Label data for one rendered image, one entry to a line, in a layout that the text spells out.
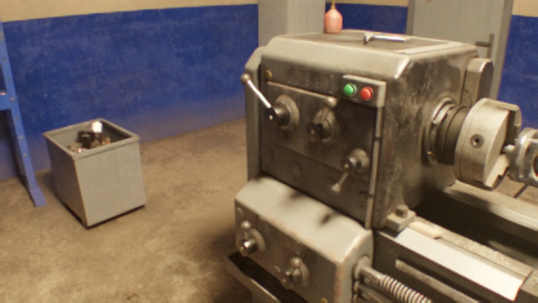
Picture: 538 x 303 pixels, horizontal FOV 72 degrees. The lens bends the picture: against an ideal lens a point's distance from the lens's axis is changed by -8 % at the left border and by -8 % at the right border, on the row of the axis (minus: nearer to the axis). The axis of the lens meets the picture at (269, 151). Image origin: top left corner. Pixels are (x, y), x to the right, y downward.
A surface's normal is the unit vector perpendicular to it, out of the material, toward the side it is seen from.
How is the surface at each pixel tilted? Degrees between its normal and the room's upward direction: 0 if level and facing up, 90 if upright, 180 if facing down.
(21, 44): 90
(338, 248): 32
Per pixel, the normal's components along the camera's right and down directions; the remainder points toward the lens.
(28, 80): 0.64, 0.29
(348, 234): -0.41, -0.65
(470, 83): -0.77, 0.25
